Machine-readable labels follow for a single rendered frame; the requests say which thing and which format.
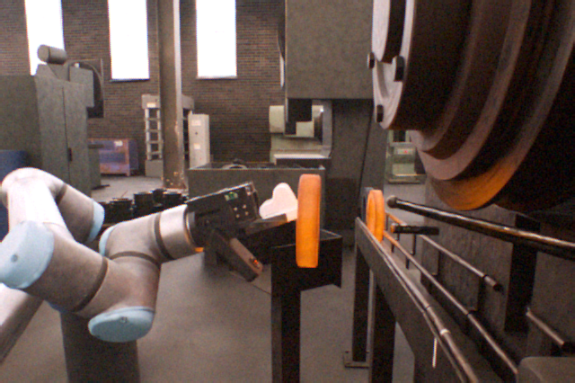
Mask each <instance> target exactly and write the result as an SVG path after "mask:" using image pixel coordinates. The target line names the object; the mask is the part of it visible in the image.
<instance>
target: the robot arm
mask: <svg viewBox="0 0 575 383"><path fill-rule="evenodd" d="M1 198H2V203H3V204H4V206H5V207H6V208H7V209H8V217H9V233H8V234H7V235H6V236H5V238H4V240H3V242H2V243H1V244H0V282H1V283H0V366H1V365H2V363H3V362H4V360H5V358H6V357H7V356H8V354H9V353H10V351H11V350H12V348H13V347H14V346H15V344H16V343H17V341H18V340H19V339H18V338H19V337H20V336H21V334H22V332H23V331H24V329H25V328H26V326H27V325H28V323H29V322H30V321H31V319H32V318H33V317H34V315H35V314H36V312H37V311H38V309H39V308H40V304H41V303H42V301H43V300H45V301H47V302H49V303H52V304H54V305H57V306H60V307H61V308H63V309H65V310H69V311H71V312H72V313H74V314H77V315H79V316H83V317H86V318H89V319H90V321H89V323H88V327H89V330H90V332H91V334H92V335H94V336H96V338H98V339H101V340H104V341H109V342H131V341H135V340H137V339H139V338H141V337H144V336H145V335H146V334H148V333H149V331H150V330H151V328H152V324H153V319H154V315H155V312H156V310H155V305H156V300H157V294H158V288H159V282H160V277H161V271H162V265H163V264H164V263H167V262H170V261H173V260H177V259H180V258H183V257H186V256H191V255H194V254H200V253H201V252H202V250H203V248H204V246H208V245H211V246H212V247H214V248H215V249H216V250H217V251H218V252H219V253H220V254H221V256H222V257H223V258H224V259H225V260H226V261H227V262H228V263H229V264H230V265H232V266H234V267H235V268H236V270H237V271H239V272H240V274H241V276H243V277H244V278H245V279H246V280H247V281H249V282H252V281H254V280H255V279H256V278H257V277H258V276H260V273H261V268H262V264H261V263H260V262H259V261H258V260H257V259H256V258H255V257H254V256H253V255H252V253H251V252H249V251H248V250H247V249H246V248H245V247H244V246H243V245H242V244H241V243H240V242H239V241H238V240H237V239H236V238H240V237H244V236H248V235H251V234H254V233H256V232H258V231H262V230H264V229H269V228H272V227H275V226H278V225H281V224H285V223H288V222H289V221H291V220H294V218H296V209H297V199H296V197H295V195H294V194H293V192H292V191H291V190H290V188H289V186H288V184H286V183H280V184H278V185H277V188H276V189H275V190H274V193H273V199H270V200H266V201H264V202H263V205H262V206H261V207H260V205H259V201H260V198H259V194H258V192H257V191H256V190H255V189H254V184H253V181H249V182H246V183H240V184H237V185H233V187H230V188H226V189H224V190H222V191H219V192H216V193H211V194H209V195H205V196H202V197H197V198H193V199H190V200H187V201H186V205H184V206H180V207H178V208H174V209H168V210H165V211H162V212H159V213H155V214H153V215H149V216H146V217H142V218H137V219H134V220H130V221H122V222H120V223H118V224H117V225H115V226H112V227H111V228H109V229H107V230H106V231H105V232H104V233H103V235H102V237H101V240H100V243H99V253H96V252H95V251H93V250H91V249H89V248H87V247H85V246H83V245H87V244H89V243H91V242H92V241H93V239H95V237H96V236H97V234H98V232H99V231H100V229H101V225H102V222H103V218H104V211H103V208H102V207H101V206H100V205H99V204H97V202H96V201H94V200H93V199H92V198H89V197H87V196H85V195H83V194H82V193H81V192H79V191H77V190H75V189H73V188H72V187H70V186H68V185H67V184H65V183H63V182H61V181H60V180H59V179H57V178H55V177H53V176H51V175H49V174H47V173H45V172H42V171H40V170H37V169H31V168H24V169H20V170H16V171H14V172H12V173H10V174H8V175H7V176H6V177H5V178H4V180H3V184H2V187H1ZM82 244H83V245H82Z"/></svg>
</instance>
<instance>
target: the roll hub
mask: <svg viewBox="0 0 575 383"><path fill-rule="evenodd" d="M469 5H470V0H375V1H374V13H373V31H372V52H375V58H376V60H375V67H374V68H373V87H374V99H375V107H376V105H382V106H384V117H383V121H382V122H380V124H381V126H382V128H383V129H384V130H424V129H427V128H428V127H429V126H430V125H431V124H432V123H433V122H434V121H435V120H436V118H437V117H438V115H439V114H440V112H441V109H442V108H443V106H444V104H445V101H446V99H447V96H448V94H449V91H450V89H451V86H452V83H453V81H454V78H455V75H456V70H457V67H458V64H459V60H460V54H461V50H462V47H463V41H464V34H465V29H466V24H467V21H468V16H469V15H468V11H469ZM395 56H402V57H404V72H403V79H402V80H401V81H400V82H394V81H393V77H392V75H391V69H392V62H393V58H394V57H395Z"/></svg>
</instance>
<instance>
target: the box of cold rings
mask: <svg viewBox="0 0 575 383"><path fill-rule="evenodd" d="M293 167H294V168H289V167H288V166H287V165H275V162H244V161H243V160H241V159H235V160H234V161H233V162H209V163H206V164H203V165H198V166H194V168H191V169H188V170H187V172H188V194H189V200H190V199H193V198H197V197H202V196H205V195H209V194H211V193H216V192H220V191H222V190H224V189H226V188H230V187H233V185H237V184H240V183H246V182H249V181H253V184H254V189H255V190H256V191H257V192H258V194H259V198H260V201H259V205H260V207H261V206H262V205H263V202H264V201H266V200H270V199H273V193H274V190H275V189H276V188H277V185H278V184H280V183H286V184H288V186H289V188H290V190H291V191H292V192H293V194H294V195H295V197H296V199H297V195H298V185H299V178H301V176H302V175H304V174H305V175H320V177H321V188H320V220H319V228H320V229H322V230H324V226H325V211H326V202H325V168H324V167H323V166H322V165H320V167H319V168H312V167H302V166H299V165H297V164H293ZM202 252H204V253H205V265H217V264H218V263H219V261H220V259H221V258H222V256H221V254H220V253H219V252H218V251H217V250H216V249H215V248H214V247H212V246H211V245H208V246H204V248H203V250H202Z"/></svg>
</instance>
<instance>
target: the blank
mask: <svg viewBox="0 0 575 383"><path fill-rule="evenodd" d="M320 188H321V177H320V175H305V174H304V175H302V176H301V178H299V185H298V195H297V209H296V263H297V265H298V266H308V267H315V266H316V265H317V257H318V246H319V220H320Z"/></svg>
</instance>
